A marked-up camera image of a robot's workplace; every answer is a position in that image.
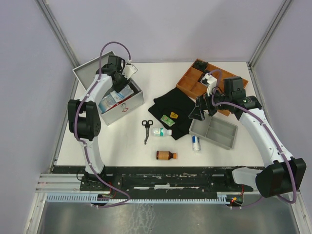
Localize brown medicine bottle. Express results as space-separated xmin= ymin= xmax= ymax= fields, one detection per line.
xmin=156 ymin=151 xmax=177 ymax=160

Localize grey plastic divided tray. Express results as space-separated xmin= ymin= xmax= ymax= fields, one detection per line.
xmin=189 ymin=114 xmax=238 ymax=150

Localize light blue mask packet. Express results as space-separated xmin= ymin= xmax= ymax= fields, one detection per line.
xmin=98 ymin=94 xmax=118 ymax=114

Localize dark rolled item top compartment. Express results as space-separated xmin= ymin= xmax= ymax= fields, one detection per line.
xmin=192 ymin=59 xmax=208 ymax=72

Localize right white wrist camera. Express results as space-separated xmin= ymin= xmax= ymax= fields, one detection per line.
xmin=200 ymin=73 xmax=217 ymax=96

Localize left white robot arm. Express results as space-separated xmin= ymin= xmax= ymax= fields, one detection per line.
xmin=68 ymin=56 xmax=129 ymax=190

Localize clear bottle green label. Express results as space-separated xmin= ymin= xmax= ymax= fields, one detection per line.
xmin=152 ymin=128 xmax=172 ymax=137

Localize light blue cable duct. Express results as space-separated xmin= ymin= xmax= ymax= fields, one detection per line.
xmin=46 ymin=193 xmax=230 ymax=205

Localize blue white gauze packet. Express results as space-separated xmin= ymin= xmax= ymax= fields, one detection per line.
xmin=110 ymin=85 xmax=134 ymax=102

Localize grey metal first aid box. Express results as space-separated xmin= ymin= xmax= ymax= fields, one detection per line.
xmin=73 ymin=51 xmax=144 ymax=125

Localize white blue tube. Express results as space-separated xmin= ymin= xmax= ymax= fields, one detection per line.
xmin=192 ymin=135 xmax=201 ymax=152

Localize brown wooden compartment tray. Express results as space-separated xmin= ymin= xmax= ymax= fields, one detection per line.
xmin=175 ymin=58 xmax=249 ymax=117

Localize black folded cloth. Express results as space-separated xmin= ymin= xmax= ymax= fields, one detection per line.
xmin=148 ymin=88 xmax=195 ymax=140

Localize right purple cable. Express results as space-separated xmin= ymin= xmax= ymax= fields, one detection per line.
xmin=207 ymin=69 xmax=298 ymax=209

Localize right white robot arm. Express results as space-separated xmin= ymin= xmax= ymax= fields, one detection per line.
xmin=189 ymin=74 xmax=307 ymax=204

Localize black handled scissors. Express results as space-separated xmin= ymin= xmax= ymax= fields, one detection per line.
xmin=141 ymin=120 xmax=154 ymax=145

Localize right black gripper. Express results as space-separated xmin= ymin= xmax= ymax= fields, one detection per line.
xmin=189 ymin=87 xmax=232 ymax=121

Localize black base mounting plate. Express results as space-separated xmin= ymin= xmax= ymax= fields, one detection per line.
xmin=52 ymin=165 xmax=259 ymax=199

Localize green small sachet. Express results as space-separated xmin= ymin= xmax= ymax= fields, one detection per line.
xmin=160 ymin=115 xmax=175 ymax=127

